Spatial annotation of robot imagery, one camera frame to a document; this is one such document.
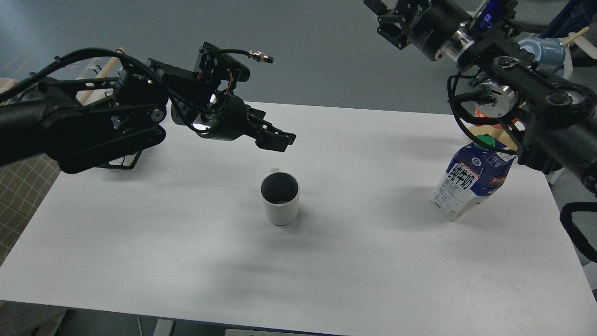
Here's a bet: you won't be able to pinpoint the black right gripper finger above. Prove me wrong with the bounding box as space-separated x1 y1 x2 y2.
364 0 411 16
377 14 412 50

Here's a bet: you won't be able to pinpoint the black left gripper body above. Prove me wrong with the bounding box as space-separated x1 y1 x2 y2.
171 96 254 142

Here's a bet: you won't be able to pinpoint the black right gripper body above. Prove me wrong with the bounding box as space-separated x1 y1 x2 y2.
406 0 472 61

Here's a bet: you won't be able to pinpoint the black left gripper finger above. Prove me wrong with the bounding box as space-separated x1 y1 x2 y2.
245 106 290 138
253 128 297 152

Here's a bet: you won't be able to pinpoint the white ribbed cup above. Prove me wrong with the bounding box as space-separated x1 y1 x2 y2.
260 168 300 227

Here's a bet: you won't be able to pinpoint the blue white milk carton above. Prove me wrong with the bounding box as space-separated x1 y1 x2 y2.
430 134 515 221

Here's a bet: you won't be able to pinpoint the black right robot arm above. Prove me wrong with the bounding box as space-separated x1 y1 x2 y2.
364 0 597 194

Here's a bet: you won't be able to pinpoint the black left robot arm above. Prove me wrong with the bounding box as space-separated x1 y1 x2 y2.
0 42 296 174

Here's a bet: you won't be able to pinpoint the orange plastic mug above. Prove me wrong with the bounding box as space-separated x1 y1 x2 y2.
475 105 518 129

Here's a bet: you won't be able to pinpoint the wooden mug tree stand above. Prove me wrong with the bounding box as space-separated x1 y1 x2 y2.
468 27 596 150

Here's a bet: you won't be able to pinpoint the blue plastic mug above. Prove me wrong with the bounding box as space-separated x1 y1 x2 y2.
518 38 567 73

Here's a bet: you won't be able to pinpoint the beige checkered cloth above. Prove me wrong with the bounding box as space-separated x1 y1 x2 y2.
0 78 63 264

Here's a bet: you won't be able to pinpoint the black wire cup rack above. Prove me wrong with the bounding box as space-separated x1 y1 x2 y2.
75 47 143 170

